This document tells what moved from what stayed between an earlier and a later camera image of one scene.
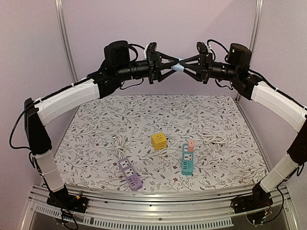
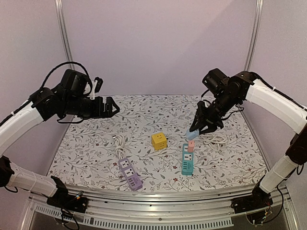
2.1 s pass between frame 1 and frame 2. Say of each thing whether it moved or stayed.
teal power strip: stayed
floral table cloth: stayed
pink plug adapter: stayed
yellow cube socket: stayed
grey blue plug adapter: moved
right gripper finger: moved
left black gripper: moved
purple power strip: stayed
